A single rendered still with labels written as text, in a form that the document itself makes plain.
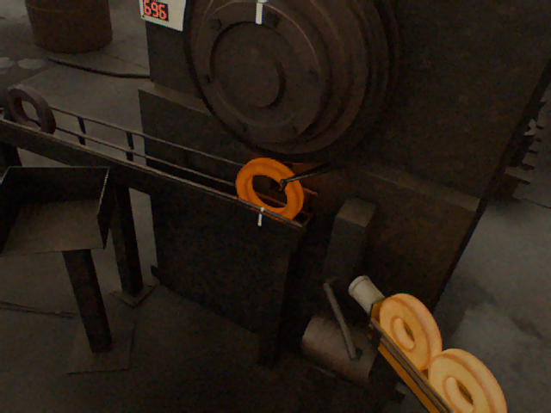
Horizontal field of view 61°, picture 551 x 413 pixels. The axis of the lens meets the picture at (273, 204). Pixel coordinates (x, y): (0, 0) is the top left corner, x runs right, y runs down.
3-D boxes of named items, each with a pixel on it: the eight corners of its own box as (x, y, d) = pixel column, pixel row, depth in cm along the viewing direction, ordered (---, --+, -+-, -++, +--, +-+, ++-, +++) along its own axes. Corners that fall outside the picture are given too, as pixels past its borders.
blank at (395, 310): (398, 278, 99) (385, 282, 98) (451, 330, 88) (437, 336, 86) (385, 326, 108) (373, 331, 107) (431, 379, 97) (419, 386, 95)
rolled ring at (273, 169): (302, 179, 111) (308, 172, 113) (236, 153, 117) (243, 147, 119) (294, 234, 123) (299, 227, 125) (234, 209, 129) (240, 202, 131)
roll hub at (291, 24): (208, 110, 106) (207, -21, 88) (319, 151, 97) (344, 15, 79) (194, 120, 102) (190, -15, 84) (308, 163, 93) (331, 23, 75)
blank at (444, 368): (451, 331, 88) (438, 337, 86) (520, 399, 77) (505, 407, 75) (432, 380, 97) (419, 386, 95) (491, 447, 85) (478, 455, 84)
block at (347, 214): (334, 256, 132) (350, 191, 117) (361, 268, 130) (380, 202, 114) (319, 280, 125) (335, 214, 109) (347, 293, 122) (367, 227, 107)
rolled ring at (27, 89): (38, 94, 144) (46, 90, 146) (-2, 83, 151) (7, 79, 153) (55, 145, 156) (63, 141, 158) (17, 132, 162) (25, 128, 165)
